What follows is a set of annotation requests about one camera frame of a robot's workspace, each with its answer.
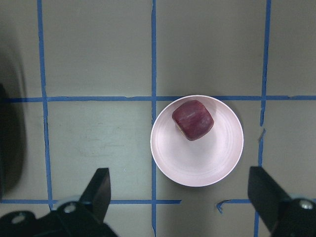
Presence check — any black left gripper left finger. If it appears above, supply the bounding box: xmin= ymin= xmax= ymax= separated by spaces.
xmin=79 ymin=168 xmax=111 ymax=222

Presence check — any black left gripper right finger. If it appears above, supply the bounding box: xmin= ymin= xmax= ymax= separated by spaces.
xmin=247 ymin=166 xmax=291 ymax=233

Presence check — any red apple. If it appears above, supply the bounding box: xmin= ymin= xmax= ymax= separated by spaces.
xmin=172 ymin=100 xmax=214 ymax=141

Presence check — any pink plate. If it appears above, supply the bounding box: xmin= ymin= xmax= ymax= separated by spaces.
xmin=150 ymin=95 xmax=244 ymax=187

